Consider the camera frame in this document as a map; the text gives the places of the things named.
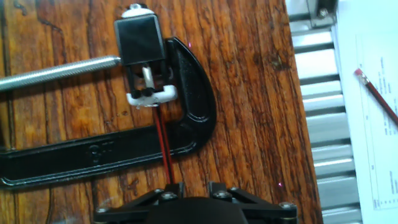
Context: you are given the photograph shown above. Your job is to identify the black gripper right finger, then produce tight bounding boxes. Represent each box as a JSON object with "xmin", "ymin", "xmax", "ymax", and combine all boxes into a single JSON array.
[{"xmin": 207, "ymin": 181, "xmax": 298, "ymax": 224}]

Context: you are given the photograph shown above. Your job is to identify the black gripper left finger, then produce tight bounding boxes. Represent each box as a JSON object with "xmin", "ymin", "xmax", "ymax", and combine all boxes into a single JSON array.
[{"xmin": 93, "ymin": 182, "xmax": 185, "ymax": 224}]

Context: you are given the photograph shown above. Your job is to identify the red pencil with eraser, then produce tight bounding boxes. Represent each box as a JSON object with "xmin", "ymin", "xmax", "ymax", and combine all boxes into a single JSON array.
[{"xmin": 353, "ymin": 68, "xmax": 398, "ymax": 127}]

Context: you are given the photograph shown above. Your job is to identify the black C-clamp with steel screw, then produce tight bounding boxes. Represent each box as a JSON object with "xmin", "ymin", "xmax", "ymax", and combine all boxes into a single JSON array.
[{"xmin": 0, "ymin": 36, "xmax": 218, "ymax": 189}]

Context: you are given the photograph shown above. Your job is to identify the printed white paper sheets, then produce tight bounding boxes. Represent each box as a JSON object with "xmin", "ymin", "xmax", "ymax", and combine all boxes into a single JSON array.
[{"xmin": 333, "ymin": 0, "xmax": 398, "ymax": 224}]

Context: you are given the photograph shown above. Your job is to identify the brown wooden board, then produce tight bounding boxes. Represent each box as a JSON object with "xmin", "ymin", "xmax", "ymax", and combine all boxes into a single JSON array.
[{"xmin": 0, "ymin": 0, "xmax": 325, "ymax": 224}]

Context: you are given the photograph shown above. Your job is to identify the steel frame bar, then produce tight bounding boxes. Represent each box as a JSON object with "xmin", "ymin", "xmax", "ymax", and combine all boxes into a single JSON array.
[{"xmin": 306, "ymin": 0, "xmax": 339, "ymax": 29}]

